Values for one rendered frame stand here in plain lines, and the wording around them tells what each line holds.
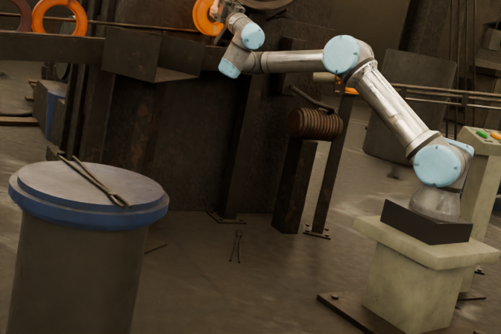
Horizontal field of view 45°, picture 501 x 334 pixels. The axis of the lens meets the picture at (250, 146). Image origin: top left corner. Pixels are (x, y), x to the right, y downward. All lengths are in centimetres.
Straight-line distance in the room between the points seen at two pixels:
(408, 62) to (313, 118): 256
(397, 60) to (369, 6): 567
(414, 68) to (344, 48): 316
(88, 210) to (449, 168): 99
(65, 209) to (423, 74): 406
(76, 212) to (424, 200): 109
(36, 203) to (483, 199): 164
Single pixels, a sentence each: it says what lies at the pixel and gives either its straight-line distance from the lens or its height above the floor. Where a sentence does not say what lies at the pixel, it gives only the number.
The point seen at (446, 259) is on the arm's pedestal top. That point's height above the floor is 29.
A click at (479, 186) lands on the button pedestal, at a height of 42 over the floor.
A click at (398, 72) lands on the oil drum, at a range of 498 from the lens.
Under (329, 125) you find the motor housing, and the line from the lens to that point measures 251.
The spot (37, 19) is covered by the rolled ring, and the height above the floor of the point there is 69.
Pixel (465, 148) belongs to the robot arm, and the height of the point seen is 59.
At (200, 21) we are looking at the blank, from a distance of 225.
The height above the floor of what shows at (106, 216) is 41.
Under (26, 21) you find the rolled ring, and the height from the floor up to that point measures 68.
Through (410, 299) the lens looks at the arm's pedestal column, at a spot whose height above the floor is 12.
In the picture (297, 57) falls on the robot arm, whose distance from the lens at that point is 203.
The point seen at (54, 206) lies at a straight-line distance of 116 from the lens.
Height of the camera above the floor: 79
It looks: 11 degrees down
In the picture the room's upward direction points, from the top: 12 degrees clockwise
